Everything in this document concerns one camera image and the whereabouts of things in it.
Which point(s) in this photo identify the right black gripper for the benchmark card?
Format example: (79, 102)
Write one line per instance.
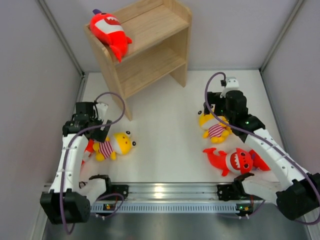
(214, 98)

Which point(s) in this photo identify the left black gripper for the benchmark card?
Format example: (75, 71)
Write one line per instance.
(99, 135)

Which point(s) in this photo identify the yellow frog plush striped shirt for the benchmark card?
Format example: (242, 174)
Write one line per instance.
(119, 143)

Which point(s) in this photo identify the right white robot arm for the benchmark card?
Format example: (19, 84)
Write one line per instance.
(297, 191)

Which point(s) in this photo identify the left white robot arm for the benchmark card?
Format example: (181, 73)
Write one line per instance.
(66, 202)

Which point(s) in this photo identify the wooden two-tier shelf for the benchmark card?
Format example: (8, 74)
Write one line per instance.
(160, 31)

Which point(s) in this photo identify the red shark plush with purple fin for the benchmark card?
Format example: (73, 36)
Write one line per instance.
(108, 30)

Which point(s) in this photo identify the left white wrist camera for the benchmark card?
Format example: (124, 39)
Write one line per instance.
(101, 110)

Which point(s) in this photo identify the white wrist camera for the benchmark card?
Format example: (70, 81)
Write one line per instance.
(101, 110)
(229, 84)

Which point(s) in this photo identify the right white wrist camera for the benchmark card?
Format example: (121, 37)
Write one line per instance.
(229, 84)

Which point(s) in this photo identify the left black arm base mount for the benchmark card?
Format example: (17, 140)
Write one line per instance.
(122, 189)

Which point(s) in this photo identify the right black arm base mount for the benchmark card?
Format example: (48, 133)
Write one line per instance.
(227, 192)

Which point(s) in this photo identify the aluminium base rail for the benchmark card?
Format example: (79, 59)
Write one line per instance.
(173, 198)

